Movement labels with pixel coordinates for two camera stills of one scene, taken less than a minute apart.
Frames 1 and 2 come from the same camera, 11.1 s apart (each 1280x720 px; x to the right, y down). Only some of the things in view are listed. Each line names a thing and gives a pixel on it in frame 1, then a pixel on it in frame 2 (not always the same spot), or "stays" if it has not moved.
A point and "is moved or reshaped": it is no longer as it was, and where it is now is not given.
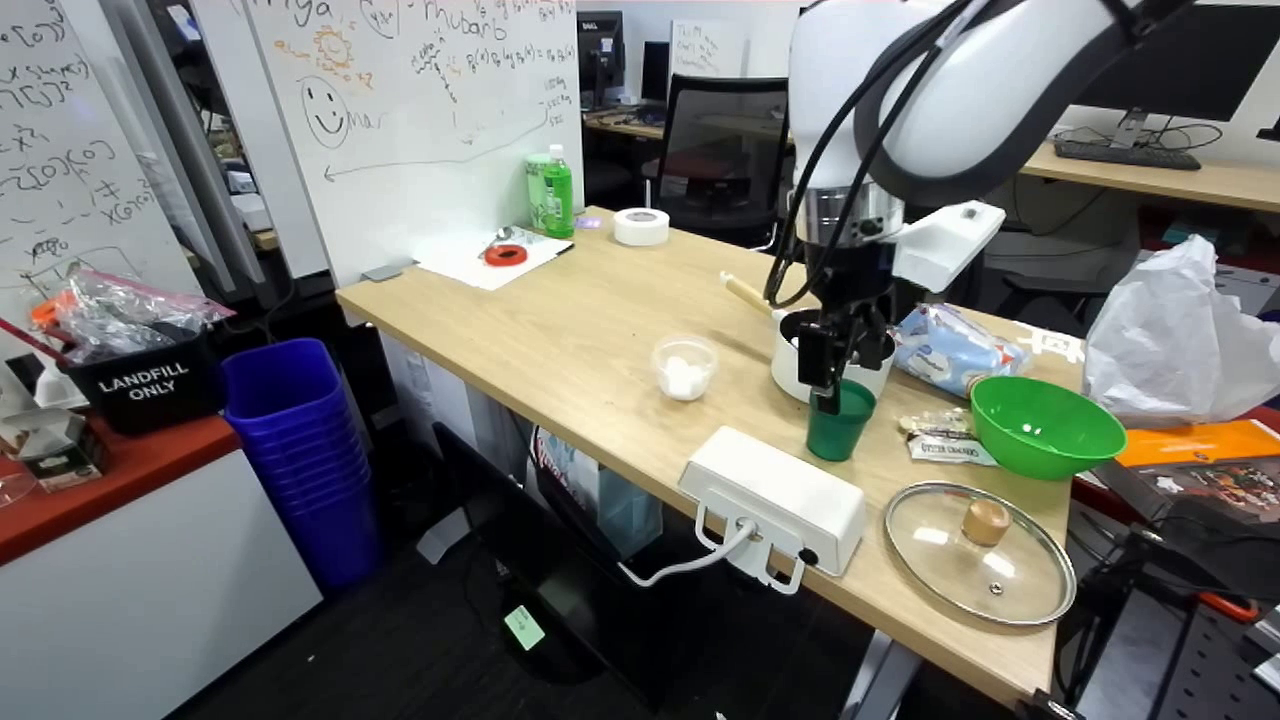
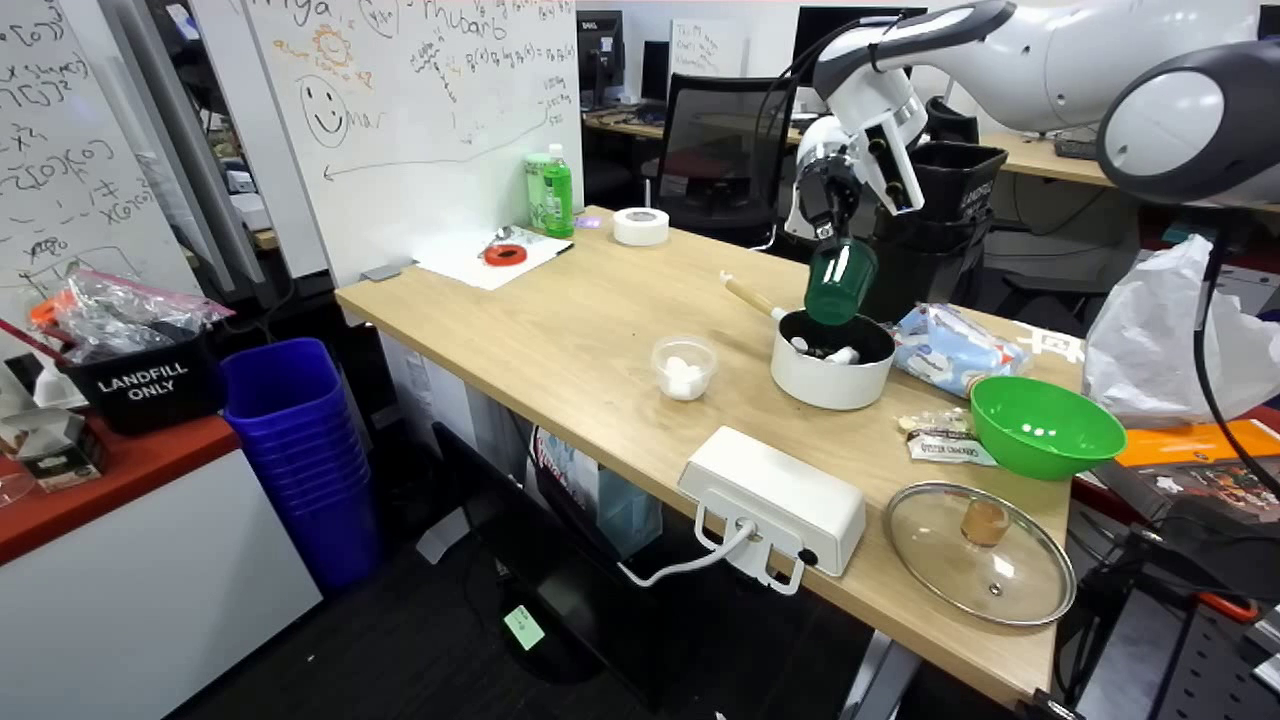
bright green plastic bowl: (1047, 431) stays
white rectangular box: (787, 514) stays
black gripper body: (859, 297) to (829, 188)
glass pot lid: (982, 552) stays
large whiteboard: (413, 119) stays
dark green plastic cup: (836, 416) is moved or reshaped
